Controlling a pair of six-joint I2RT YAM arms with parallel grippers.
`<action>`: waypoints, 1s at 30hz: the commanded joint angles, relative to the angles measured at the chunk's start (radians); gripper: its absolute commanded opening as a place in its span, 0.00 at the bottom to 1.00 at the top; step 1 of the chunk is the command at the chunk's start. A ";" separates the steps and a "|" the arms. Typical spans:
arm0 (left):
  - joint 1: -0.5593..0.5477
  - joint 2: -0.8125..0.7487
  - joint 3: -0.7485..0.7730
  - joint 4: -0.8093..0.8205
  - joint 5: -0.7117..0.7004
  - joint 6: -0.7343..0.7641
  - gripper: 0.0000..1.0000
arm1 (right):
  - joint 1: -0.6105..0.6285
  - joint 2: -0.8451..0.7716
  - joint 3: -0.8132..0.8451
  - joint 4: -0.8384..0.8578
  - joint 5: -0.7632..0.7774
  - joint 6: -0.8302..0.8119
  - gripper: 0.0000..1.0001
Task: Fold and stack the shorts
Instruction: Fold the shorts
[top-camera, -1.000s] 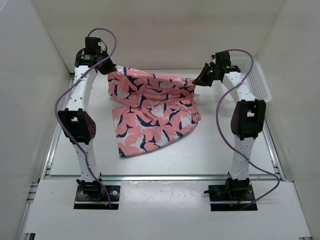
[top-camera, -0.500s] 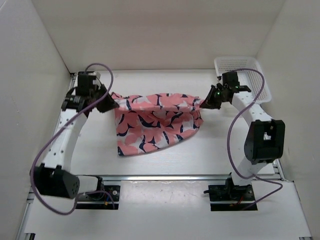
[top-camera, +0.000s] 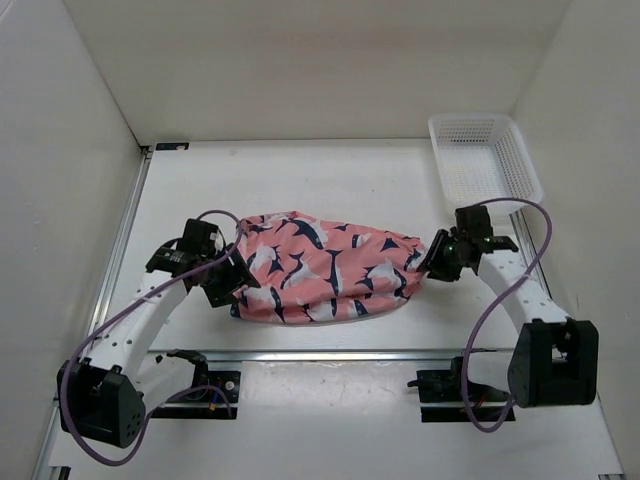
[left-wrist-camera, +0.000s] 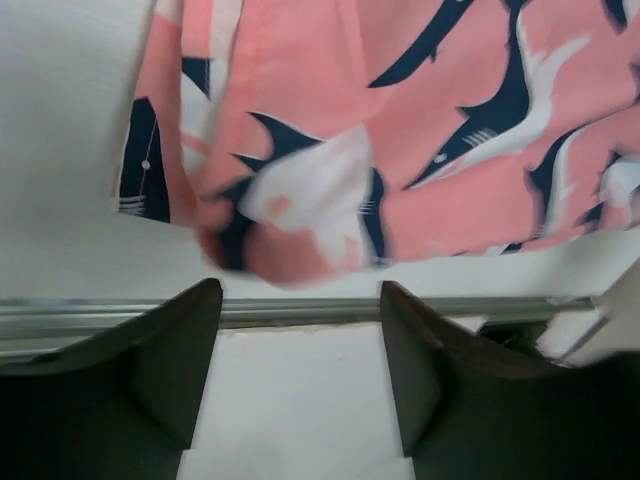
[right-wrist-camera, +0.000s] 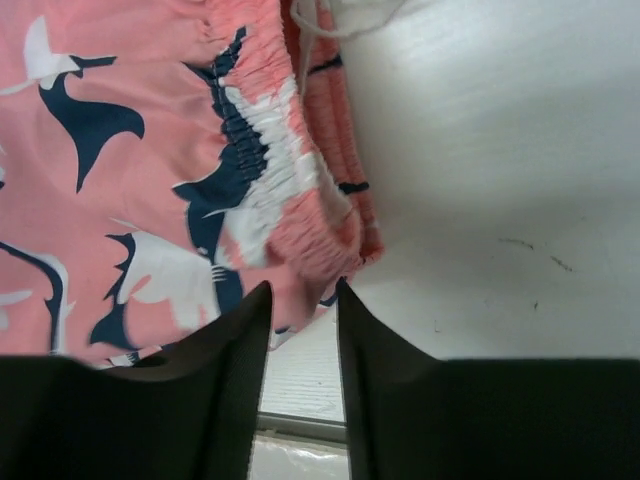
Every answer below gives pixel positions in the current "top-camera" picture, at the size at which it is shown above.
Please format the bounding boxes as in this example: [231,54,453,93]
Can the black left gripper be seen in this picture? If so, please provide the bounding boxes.
[199,242,261,308]

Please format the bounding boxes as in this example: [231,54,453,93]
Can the pink shark print shorts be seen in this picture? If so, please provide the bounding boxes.
[230,211,427,325]

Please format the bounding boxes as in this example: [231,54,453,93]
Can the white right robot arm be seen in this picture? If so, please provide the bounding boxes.
[421,229,599,408]

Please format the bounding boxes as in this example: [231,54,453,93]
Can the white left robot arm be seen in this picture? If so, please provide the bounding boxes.
[57,245,257,448]

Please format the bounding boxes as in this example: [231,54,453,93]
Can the white perforated plastic basket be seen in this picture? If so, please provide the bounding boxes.
[428,113,544,218]

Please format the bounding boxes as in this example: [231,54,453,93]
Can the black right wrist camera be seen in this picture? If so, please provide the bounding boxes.
[455,205,494,241]

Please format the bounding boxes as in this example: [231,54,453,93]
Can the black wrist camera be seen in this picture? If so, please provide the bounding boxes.
[455,205,494,241]
[177,218,219,257]

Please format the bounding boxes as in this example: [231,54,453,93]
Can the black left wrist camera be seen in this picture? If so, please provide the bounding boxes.
[177,218,219,257]

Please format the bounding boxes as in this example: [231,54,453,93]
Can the aluminium table edge rail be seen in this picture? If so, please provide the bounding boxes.
[149,348,516,365]

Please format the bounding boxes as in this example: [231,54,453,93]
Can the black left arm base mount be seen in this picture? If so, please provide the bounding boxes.
[150,349,241,420]

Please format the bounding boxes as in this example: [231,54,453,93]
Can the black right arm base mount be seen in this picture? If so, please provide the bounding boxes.
[407,356,509,424]

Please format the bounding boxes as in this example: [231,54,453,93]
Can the black corner bracket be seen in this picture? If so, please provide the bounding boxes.
[155,142,190,151]

